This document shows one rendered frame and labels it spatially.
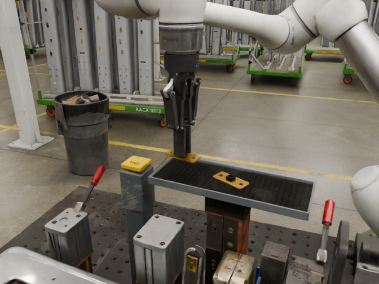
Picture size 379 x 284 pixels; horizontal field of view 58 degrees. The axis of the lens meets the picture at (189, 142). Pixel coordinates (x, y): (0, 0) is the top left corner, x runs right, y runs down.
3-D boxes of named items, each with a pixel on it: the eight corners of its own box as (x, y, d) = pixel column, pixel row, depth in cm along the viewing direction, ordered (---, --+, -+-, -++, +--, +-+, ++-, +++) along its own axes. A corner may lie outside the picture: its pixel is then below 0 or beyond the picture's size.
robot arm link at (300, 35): (250, 27, 110) (285, -3, 102) (271, 37, 124) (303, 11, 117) (270, 61, 107) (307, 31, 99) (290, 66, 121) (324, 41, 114)
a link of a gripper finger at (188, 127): (178, 124, 80) (180, 123, 80) (179, 151, 82) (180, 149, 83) (189, 126, 78) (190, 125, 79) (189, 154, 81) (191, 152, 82)
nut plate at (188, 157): (163, 155, 82) (163, 150, 81) (172, 149, 85) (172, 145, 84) (193, 163, 78) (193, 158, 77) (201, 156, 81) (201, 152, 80)
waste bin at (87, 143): (51, 175, 322) (37, 101, 293) (84, 152, 368) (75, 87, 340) (96, 184, 306) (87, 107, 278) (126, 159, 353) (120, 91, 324)
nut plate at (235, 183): (211, 177, 82) (212, 173, 82) (221, 172, 85) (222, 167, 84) (240, 190, 77) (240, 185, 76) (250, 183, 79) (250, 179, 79)
